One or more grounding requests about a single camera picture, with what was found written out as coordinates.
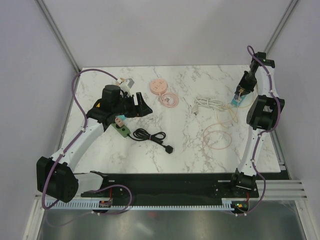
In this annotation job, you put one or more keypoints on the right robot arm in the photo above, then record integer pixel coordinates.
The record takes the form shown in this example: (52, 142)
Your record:
(262, 118)

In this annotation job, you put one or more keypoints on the teal power strip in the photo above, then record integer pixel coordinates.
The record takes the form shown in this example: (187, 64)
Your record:
(236, 101)

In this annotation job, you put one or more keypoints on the grey small cube adapter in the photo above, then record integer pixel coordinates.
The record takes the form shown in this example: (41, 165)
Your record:
(238, 96)

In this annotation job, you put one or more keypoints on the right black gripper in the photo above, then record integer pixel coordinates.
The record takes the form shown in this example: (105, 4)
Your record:
(247, 89)

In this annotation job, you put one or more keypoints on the teal plug adapter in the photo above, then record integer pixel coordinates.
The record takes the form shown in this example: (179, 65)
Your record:
(122, 117)

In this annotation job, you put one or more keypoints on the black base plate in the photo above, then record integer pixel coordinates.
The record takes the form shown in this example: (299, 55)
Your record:
(168, 189)

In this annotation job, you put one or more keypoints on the aluminium frame post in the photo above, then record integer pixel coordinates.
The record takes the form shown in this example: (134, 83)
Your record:
(280, 25)
(57, 33)

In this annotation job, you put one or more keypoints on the left aluminium frame post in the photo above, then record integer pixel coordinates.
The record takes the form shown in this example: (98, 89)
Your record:
(57, 33)

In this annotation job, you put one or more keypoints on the white slotted cable duct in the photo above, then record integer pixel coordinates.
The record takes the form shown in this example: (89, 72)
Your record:
(103, 205)

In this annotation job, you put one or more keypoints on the green power strip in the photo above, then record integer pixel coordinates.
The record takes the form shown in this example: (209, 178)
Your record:
(122, 130)

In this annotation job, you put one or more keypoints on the pink small plug adapter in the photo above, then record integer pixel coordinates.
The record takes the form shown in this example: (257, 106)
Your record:
(119, 122)

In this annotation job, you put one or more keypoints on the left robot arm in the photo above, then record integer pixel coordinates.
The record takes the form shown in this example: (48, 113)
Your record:
(55, 175)

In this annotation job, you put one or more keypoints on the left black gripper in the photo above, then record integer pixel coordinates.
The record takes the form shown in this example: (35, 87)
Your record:
(141, 110)

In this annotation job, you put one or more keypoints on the right aluminium frame post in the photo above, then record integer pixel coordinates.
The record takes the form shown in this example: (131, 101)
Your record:
(280, 25)

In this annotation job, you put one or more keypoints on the pink round power strip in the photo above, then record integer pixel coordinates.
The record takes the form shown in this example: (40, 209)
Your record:
(158, 86)

